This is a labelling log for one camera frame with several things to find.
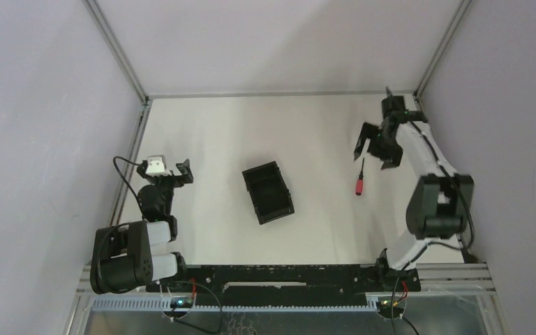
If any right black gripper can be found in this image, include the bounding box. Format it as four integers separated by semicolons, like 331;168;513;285
353;121;403;170

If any red handled screwdriver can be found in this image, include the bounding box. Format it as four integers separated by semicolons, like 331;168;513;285
355;158;365;196

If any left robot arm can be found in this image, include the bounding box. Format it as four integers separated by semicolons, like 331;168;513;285
89;155;194;295

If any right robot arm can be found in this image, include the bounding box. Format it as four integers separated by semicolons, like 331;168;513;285
353;91;475;290

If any black plastic bin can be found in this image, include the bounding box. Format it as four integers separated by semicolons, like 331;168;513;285
242;161;295;225

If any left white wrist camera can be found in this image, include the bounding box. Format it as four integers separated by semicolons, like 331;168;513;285
145;155;168;177

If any left black cable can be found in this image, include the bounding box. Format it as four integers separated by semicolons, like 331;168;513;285
112;156;145;209

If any black mounting rail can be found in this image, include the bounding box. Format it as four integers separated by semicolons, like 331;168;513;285
161;264;422;292

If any white slotted cable duct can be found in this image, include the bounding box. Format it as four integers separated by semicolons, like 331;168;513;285
91;296;378;313

